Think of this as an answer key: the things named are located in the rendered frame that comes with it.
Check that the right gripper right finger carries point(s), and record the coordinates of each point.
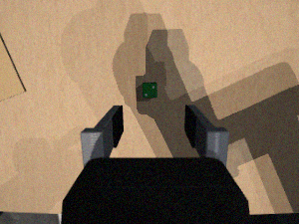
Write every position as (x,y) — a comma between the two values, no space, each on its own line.
(208,140)

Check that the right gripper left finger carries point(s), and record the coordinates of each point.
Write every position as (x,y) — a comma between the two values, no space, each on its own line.
(100,140)

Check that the tan mat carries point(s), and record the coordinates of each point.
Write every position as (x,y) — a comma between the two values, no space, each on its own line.
(10,81)

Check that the green die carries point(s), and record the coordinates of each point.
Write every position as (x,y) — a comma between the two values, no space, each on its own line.
(149,90)

